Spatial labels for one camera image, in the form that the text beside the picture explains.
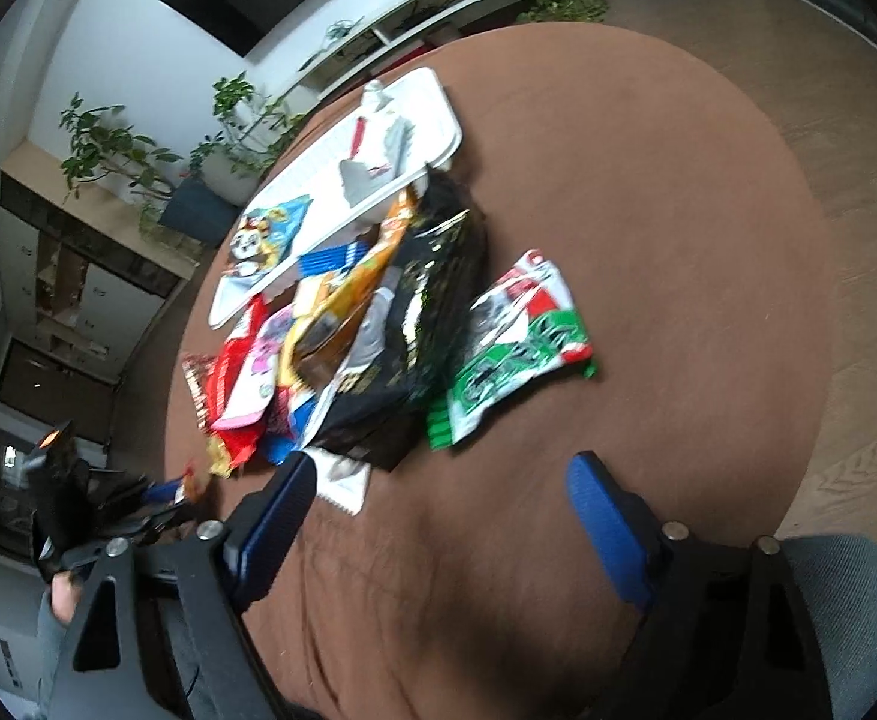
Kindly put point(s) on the blue yellow snack pack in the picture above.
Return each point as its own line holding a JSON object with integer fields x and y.
{"x": 319, "y": 274}

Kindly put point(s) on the white silver sachet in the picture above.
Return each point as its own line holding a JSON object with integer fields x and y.
{"x": 340, "y": 481}

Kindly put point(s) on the white red snack pack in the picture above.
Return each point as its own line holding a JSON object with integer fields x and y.
{"x": 379, "y": 144}

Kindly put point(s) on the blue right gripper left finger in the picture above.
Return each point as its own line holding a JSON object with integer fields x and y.
{"x": 263, "y": 528}

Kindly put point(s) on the green white snack bag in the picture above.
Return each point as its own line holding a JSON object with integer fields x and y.
{"x": 524, "y": 327}

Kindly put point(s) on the blue cartoon snack pack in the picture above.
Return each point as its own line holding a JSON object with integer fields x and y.
{"x": 263, "y": 239}

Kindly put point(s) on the pink cartoon snack pack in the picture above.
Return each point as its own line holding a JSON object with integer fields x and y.
{"x": 258, "y": 380}

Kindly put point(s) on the dark red small snack pack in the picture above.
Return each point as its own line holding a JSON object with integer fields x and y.
{"x": 196, "y": 369}

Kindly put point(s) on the white plastic tray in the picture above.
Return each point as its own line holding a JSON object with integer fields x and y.
{"x": 338, "y": 186}

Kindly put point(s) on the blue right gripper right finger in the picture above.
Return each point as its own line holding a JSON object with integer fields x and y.
{"x": 619, "y": 524}

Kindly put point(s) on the red snack bag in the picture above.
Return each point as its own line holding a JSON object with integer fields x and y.
{"x": 223, "y": 458}

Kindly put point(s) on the orange snack bag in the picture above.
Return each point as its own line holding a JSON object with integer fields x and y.
{"x": 318, "y": 343}

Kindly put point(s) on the potted plant white pot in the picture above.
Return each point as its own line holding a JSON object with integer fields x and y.
{"x": 253, "y": 130}

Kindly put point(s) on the left hand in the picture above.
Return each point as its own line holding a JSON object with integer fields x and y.
{"x": 65, "y": 594}

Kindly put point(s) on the wooden white cabinet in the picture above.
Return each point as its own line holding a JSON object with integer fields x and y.
{"x": 84, "y": 275}

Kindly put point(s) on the potted plant dark pot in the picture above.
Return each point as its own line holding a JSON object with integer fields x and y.
{"x": 104, "y": 148}

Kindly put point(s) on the black snack bag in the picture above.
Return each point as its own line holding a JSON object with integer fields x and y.
{"x": 373, "y": 411}

